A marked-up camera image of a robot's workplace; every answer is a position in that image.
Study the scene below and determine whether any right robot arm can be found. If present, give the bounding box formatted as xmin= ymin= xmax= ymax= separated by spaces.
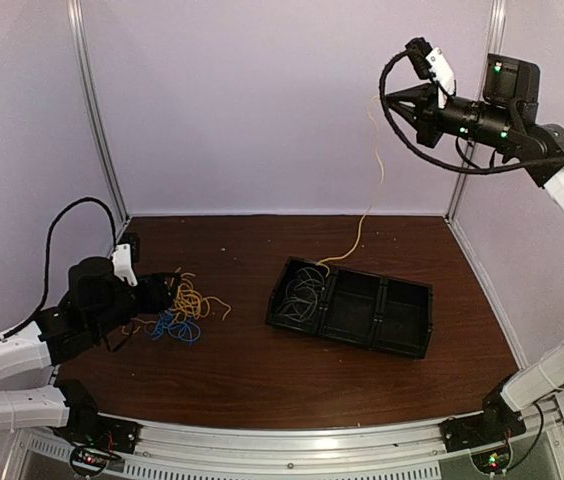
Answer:
xmin=384 ymin=32 xmax=564 ymax=414

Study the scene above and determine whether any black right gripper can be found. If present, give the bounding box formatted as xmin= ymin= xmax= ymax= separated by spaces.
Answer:
xmin=384 ymin=80 xmax=516 ymax=149

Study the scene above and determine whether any grey cable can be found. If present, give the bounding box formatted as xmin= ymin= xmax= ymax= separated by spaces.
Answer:
xmin=274 ymin=264 xmax=331 ymax=324

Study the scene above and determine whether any black three-compartment bin tray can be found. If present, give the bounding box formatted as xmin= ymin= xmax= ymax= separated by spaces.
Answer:
xmin=266 ymin=257 xmax=434 ymax=359

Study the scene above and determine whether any aluminium frame post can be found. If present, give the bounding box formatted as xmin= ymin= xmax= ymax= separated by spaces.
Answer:
xmin=444 ymin=0 xmax=508 ymax=221
xmin=66 ymin=0 xmax=130 ymax=222

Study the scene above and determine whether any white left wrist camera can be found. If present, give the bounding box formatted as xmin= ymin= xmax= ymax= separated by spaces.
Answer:
xmin=111 ymin=232 xmax=140 ymax=287

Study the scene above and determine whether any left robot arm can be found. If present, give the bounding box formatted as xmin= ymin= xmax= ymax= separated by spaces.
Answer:
xmin=0 ymin=243 xmax=181 ymax=447

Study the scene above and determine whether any aluminium frame post right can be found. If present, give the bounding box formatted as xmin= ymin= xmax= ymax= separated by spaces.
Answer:
xmin=444 ymin=0 xmax=508 ymax=221

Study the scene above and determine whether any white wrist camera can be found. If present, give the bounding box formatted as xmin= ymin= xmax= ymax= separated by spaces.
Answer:
xmin=405 ymin=37 xmax=457 ymax=109
xmin=111 ymin=232 xmax=140 ymax=287

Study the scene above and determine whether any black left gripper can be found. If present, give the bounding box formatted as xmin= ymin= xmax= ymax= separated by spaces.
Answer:
xmin=89 ymin=271 xmax=180 ymax=339

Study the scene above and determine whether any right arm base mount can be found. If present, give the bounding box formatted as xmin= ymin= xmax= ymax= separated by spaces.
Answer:
xmin=439 ymin=407 xmax=526 ymax=453

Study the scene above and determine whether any blue cable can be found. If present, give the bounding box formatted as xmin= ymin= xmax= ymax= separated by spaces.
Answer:
xmin=142 ymin=309 xmax=202 ymax=346

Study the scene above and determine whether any yellow cable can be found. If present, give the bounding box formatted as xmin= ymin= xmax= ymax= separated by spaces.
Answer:
xmin=316 ymin=94 xmax=387 ymax=276
xmin=121 ymin=267 xmax=233 ymax=336

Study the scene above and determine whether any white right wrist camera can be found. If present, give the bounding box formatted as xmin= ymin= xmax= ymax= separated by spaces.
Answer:
xmin=405 ymin=37 xmax=457 ymax=109

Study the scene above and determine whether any aluminium frame post left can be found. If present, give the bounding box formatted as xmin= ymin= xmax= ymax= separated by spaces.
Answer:
xmin=66 ymin=0 xmax=130 ymax=222

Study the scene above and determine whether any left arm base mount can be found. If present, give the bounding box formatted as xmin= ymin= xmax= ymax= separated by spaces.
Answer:
xmin=51 ymin=409 xmax=140 ymax=454

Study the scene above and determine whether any aluminium front rail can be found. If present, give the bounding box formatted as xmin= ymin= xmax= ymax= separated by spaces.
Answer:
xmin=0 ymin=399 xmax=564 ymax=479

